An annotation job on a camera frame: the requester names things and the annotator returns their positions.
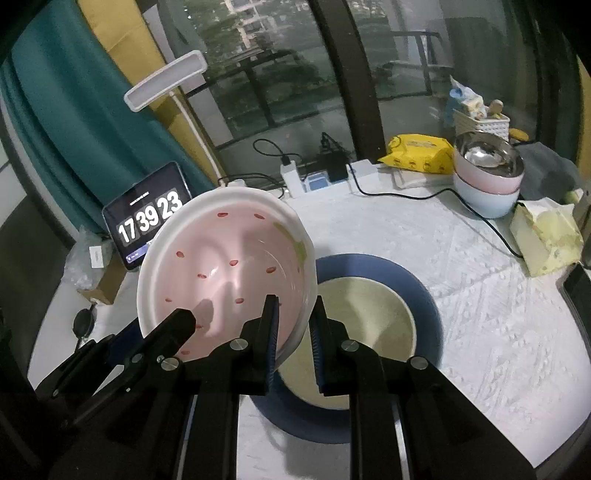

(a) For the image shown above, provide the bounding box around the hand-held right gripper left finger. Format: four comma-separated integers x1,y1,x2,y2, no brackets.
53,295,280,480

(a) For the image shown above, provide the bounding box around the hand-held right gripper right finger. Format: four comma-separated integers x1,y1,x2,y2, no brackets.
308,295,539,480

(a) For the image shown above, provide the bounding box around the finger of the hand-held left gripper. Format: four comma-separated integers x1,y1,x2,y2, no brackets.
104,309,195,416
36,330,149,409

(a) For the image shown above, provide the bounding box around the cream bowl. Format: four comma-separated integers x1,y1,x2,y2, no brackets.
277,277,416,409

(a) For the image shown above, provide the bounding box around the pink spotted bowl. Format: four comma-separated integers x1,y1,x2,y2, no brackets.
136,187,317,376

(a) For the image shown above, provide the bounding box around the large blue bowl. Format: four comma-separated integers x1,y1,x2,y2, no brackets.
252,253,444,444

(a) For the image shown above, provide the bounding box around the black round gadget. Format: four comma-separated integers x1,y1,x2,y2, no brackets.
71,307,99,343

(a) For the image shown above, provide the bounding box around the cardboard box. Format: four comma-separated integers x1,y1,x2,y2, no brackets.
76,258,127,305

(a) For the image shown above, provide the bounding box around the clear plastic bag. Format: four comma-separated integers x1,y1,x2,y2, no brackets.
65,226,114,291

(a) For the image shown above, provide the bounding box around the tablet with clock display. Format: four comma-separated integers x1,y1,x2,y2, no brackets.
102,161,192,272

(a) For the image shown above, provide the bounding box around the white charger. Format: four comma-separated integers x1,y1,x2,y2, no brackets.
281,154,302,198

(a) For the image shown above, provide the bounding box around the white power strip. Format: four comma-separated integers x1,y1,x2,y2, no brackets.
281,159,379,197

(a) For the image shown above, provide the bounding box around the white flat packet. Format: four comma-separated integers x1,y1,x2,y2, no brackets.
392,168,455,190

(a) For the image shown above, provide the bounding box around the yellow wipes packet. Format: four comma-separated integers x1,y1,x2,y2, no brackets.
379,134,455,175

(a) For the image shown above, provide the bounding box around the white desk lamp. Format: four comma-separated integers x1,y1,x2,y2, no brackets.
124,51,247,190

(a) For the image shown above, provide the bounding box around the yellow tissue pack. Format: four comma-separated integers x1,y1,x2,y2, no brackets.
510,199,585,278

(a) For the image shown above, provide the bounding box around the steel bowl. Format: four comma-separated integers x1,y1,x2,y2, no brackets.
455,133,526,180

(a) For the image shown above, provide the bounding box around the teal curtain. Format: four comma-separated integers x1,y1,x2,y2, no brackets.
0,0,213,241

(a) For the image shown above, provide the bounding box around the black phone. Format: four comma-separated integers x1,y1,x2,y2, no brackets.
561,263,591,320

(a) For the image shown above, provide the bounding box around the grey cloth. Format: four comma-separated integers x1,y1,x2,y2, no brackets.
519,142,583,201

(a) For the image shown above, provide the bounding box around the yellow curtain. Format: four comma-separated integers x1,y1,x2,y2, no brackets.
76,0,227,181

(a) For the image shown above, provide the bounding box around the steel thermos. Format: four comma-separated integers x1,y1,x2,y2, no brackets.
573,187,591,268

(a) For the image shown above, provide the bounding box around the long black cable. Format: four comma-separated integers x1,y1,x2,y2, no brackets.
348,164,525,259

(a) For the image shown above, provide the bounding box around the black window frame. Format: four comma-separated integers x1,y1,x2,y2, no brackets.
307,0,386,164

